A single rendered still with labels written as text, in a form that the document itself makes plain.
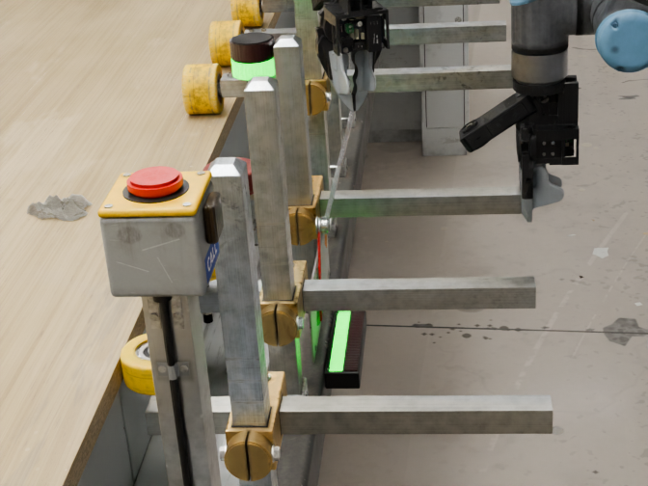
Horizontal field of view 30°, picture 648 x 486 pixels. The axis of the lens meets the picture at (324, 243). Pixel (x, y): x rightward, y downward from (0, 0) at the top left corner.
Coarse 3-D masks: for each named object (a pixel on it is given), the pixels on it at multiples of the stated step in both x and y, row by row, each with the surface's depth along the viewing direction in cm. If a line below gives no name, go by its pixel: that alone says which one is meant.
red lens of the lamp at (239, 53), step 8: (272, 40) 159; (232, 48) 159; (240, 48) 158; (248, 48) 158; (256, 48) 158; (264, 48) 158; (272, 48) 160; (232, 56) 160; (240, 56) 159; (248, 56) 158; (256, 56) 158; (264, 56) 159; (272, 56) 160
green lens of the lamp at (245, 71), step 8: (232, 64) 160; (240, 64) 159; (248, 64) 159; (256, 64) 159; (264, 64) 159; (272, 64) 160; (232, 72) 161; (240, 72) 160; (248, 72) 159; (256, 72) 159; (264, 72) 160; (272, 72) 161
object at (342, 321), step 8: (344, 312) 175; (344, 320) 173; (336, 328) 171; (344, 328) 171; (336, 336) 169; (344, 336) 169; (336, 344) 167; (344, 344) 167; (336, 352) 165; (344, 352) 165; (336, 360) 163; (336, 368) 161
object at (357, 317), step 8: (352, 312) 175; (360, 312) 174; (352, 320) 173; (360, 320) 172; (352, 328) 171; (360, 328) 170; (352, 336) 169; (360, 336) 169; (352, 344) 167; (360, 344) 166; (352, 352) 165; (352, 360) 163; (344, 368) 161; (352, 368) 161
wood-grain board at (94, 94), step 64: (0, 0) 273; (64, 0) 269; (128, 0) 266; (192, 0) 262; (0, 64) 228; (64, 64) 226; (128, 64) 223; (192, 64) 221; (0, 128) 196; (64, 128) 194; (128, 128) 192; (192, 128) 190; (0, 192) 172; (64, 192) 170; (0, 256) 153; (64, 256) 152; (0, 320) 138; (64, 320) 137; (128, 320) 136; (0, 384) 125; (64, 384) 124; (0, 448) 115; (64, 448) 114
